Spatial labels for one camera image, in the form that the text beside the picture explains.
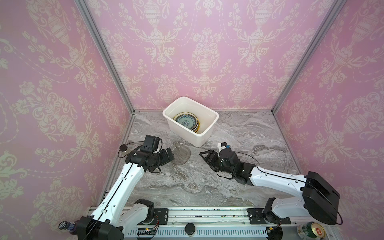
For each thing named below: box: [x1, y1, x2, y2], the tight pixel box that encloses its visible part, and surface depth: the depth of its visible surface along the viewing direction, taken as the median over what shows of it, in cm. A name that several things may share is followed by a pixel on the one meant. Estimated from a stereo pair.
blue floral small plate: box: [175, 114, 197, 130], surface depth 109 cm
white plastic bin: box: [162, 96, 219, 148], surface depth 105 cm
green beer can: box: [297, 221, 326, 240], surface depth 65 cm
